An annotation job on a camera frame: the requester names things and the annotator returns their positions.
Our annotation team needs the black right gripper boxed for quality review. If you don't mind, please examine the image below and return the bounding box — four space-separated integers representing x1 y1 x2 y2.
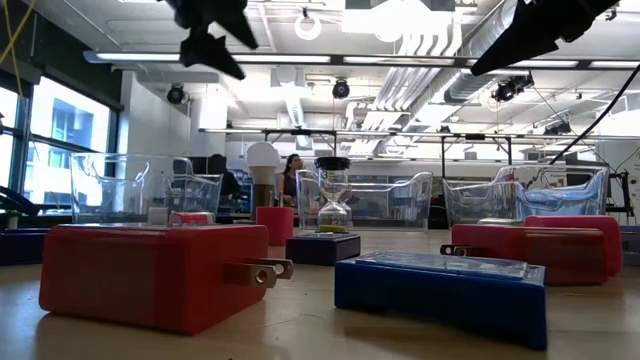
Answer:
469 0 622 78

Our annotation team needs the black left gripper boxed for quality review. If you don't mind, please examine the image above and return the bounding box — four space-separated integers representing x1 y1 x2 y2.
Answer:
164 0 260 81

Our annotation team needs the black hourglass yellow sand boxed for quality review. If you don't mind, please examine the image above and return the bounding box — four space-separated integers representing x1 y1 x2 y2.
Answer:
313 156 353 235

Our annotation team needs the small red wall charger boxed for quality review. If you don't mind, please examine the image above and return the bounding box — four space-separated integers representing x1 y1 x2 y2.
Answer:
168 211 216 227

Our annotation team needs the pink-red wall charger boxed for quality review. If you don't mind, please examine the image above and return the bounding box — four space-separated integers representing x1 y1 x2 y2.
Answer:
523 215 625 277
255 206 296 247

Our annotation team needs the lavender wall charger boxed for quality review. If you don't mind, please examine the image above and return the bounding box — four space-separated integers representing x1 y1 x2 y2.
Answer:
619 223 640 267

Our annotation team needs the navy small calculator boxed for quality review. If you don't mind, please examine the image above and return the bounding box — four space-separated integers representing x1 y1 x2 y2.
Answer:
0 228 51 267

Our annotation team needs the long ceiling light bar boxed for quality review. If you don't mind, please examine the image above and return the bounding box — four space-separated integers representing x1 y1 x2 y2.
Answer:
82 49 640 70

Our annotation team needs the white bulb brass lamp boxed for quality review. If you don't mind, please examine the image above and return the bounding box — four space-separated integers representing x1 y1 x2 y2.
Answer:
244 141 282 224

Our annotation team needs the person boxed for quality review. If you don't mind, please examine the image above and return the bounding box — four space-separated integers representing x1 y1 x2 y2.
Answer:
276 153 306 209
207 153 244 199

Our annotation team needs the blue lit monitor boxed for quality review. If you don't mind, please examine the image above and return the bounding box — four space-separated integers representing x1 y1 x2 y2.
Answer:
227 168 255 215

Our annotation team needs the clear plastic bin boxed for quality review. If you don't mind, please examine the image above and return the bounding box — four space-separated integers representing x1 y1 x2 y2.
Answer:
442 164 610 226
69 152 225 226
294 168 435 232

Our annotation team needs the black metal stand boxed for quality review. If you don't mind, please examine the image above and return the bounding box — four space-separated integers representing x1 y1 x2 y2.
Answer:
605 169 637 220

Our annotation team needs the large window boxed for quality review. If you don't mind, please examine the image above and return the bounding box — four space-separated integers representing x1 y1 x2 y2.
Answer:
0 74 121 217

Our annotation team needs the purple small calculator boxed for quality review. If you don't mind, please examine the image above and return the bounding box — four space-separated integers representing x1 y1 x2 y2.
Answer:
285 232 362 267

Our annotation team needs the blue small calculator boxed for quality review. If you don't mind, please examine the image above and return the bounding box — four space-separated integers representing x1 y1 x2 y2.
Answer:
333 250 549 352

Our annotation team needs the silver ventilation duct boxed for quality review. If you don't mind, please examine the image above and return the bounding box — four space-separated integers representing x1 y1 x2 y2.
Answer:
442 0 566 105

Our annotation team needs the white ring lamp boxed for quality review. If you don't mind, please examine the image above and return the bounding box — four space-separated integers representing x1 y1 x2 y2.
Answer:
293 8 323 42

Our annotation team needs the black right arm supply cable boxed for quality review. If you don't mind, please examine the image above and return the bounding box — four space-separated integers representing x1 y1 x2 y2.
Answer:
548 63 640 166

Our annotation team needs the black background rig frame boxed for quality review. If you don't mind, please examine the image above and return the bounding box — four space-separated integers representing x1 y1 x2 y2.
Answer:
262 128 514 174

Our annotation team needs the yellow cable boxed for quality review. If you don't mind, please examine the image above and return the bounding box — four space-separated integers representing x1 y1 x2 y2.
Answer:
0 0 37 101

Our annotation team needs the dark red wall charger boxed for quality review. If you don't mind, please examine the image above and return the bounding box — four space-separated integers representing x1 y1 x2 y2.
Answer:
439 223 607 287

